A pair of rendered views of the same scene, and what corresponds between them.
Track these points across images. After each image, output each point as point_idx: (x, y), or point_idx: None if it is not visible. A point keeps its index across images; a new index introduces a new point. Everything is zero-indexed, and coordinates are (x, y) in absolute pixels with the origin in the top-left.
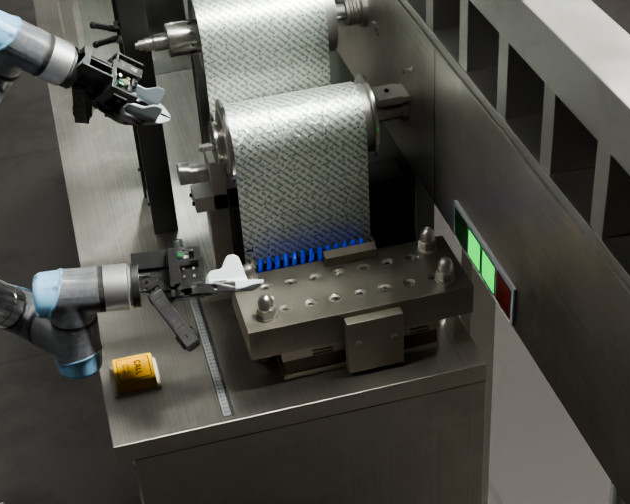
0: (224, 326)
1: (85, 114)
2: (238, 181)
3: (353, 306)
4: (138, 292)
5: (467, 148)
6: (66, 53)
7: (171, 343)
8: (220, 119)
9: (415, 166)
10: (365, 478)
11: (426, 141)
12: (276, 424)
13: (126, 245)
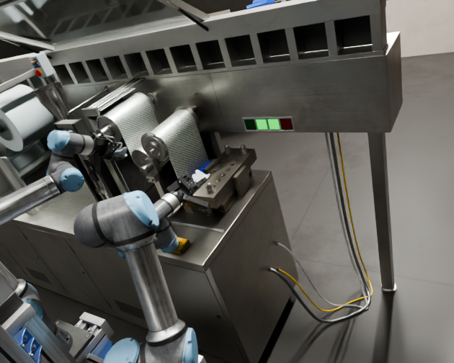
0: (186, 217)
1: (99, 166)
2: (169, 156)
3: (231, 172)
4: (180, 197)
5: (243, 92)
6: (88, 137)
7: (176, 232)
8: (151, 137)
9: (209, 129)
10: (261, 232)
11: (214, 113)
12: (237, 225)
13: None
